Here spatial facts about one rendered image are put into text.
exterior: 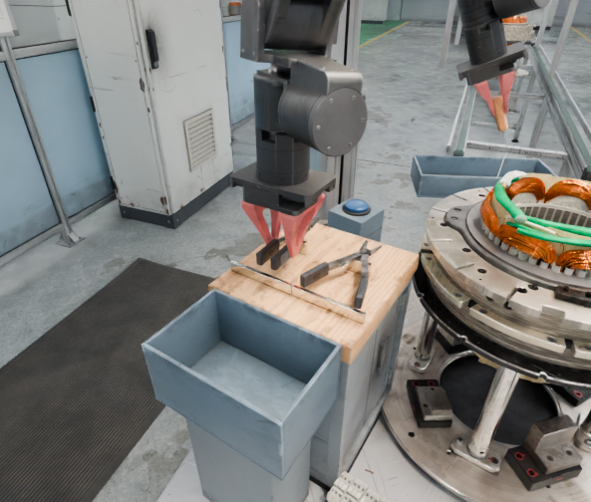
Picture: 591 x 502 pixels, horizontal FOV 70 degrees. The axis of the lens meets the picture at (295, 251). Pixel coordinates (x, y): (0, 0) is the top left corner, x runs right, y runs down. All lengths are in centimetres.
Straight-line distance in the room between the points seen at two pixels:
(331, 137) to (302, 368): 25
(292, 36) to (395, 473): 57
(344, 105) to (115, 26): 226
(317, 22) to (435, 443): 57
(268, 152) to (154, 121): 218
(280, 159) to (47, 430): 157
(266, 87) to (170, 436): 144
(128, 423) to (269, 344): 131
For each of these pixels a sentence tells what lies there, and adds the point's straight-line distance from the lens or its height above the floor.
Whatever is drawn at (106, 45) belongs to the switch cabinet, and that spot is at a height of 107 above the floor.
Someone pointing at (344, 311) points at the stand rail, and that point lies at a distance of 46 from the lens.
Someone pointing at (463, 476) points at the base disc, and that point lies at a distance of 69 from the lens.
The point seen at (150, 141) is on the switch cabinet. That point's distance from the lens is 264.
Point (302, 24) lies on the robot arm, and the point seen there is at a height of 134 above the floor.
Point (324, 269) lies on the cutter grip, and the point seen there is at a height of 109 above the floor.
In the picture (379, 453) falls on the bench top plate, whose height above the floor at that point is 78.
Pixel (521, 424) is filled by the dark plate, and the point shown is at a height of 78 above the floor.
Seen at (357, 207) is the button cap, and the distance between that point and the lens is 72.
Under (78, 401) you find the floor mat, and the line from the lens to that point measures 190.
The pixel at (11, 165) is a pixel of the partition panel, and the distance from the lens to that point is 264.
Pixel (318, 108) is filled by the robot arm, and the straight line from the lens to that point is 35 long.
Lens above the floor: 137
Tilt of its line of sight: 33 degrees down
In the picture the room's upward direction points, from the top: straight up
